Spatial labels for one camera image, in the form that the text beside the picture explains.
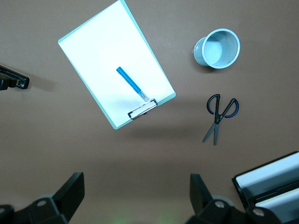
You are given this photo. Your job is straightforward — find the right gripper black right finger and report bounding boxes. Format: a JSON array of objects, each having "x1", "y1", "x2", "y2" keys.
[{"x1": 185, "y1": 174, "x2": 283, "y2": 224}]

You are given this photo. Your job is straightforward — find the white paper stack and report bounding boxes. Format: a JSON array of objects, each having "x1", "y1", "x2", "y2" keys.
[{"x1": 235, "y1": 153, "x2": 299, "y2": 191}]

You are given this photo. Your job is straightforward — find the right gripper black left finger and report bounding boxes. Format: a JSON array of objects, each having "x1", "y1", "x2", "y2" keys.
[{"x1": 0, "y1": 172, "x2": 85, "y2": 224}]

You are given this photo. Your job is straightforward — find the teal clipboard with metal clip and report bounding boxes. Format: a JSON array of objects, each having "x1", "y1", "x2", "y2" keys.
[{"x1": 57, "y1": 0, "x2": 177, "y2": 130}]

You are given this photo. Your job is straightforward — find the black document tray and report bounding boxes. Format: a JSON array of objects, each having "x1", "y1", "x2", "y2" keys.
[{"x1": 231, "y1": 151, "x2": 299, "y2": 224}]

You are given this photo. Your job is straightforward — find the black stapler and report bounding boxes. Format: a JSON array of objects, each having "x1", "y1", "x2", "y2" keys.
[{"x1": 0, "y1": 64, "x2": 30, "y2": 91}]

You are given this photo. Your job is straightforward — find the black and blue scissors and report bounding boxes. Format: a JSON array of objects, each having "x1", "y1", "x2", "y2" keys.
[{"x1": 202, "y1": 94, "x2": 240, "y2": 146}]

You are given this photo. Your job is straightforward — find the blue marker pen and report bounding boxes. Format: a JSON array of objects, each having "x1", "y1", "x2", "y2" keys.
[{"x1": 116, "y1": 66, "x2": 150, "y2": 103}]

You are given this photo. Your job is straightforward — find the light blue mesh cup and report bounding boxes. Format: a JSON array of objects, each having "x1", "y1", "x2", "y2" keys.
[{"x1": 193, "y1": 28, "x2": 241, "y2": 70}]

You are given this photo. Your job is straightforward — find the white paper sheet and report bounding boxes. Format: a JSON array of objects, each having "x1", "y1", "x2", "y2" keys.
[{"x1": 59, "y1": 0, "x2": 174, "y2": 128}]

